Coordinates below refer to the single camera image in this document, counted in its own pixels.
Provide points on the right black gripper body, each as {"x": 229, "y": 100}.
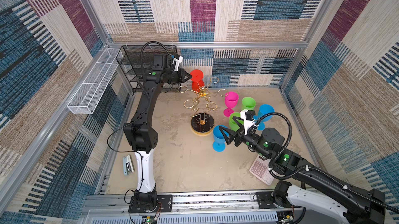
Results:
{"x": 251, "y": 141}

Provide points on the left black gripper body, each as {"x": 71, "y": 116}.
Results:
{"x": 174, "y": 78}

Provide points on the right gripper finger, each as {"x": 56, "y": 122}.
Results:
{"x": 237, "y": 123}
{"x": 230, "y": 136}

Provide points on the green plastic wine glass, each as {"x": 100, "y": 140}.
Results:
{"x": 248, "y": 103}
{"x": 231, "y": 116}

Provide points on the red plastic wine glass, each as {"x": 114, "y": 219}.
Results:
{"x": 197, "y": 80}

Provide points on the magenta plastic wine glass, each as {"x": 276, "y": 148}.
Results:
{"x": 231, "y": 101}

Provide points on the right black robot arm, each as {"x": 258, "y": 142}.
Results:
{"x": 303, "y": 184}

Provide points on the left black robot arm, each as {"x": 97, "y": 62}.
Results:
{"x": 139, "y": 132}

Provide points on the black mesh shelf rack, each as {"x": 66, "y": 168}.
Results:
{"x": 129, "y": 60}

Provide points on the pink calculator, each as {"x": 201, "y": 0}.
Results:
{"x": 260, "y": 169}

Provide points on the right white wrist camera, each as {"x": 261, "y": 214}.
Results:
{"x": 249, "y": 123}

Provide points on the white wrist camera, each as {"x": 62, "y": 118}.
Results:
{"x": 249, "y": 123}
{"x": 176, "y": 61}

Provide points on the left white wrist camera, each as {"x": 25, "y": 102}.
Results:
{"x": 176, "y": 61}

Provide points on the gold wire wine glass rack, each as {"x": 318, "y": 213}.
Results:
{"x": 202, "y": 106}

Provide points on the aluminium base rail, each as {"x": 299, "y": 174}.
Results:
{"x": 217, "y": 207}

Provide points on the white wire mesh basket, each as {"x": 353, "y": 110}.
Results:
{"x": 89, "y": 93}

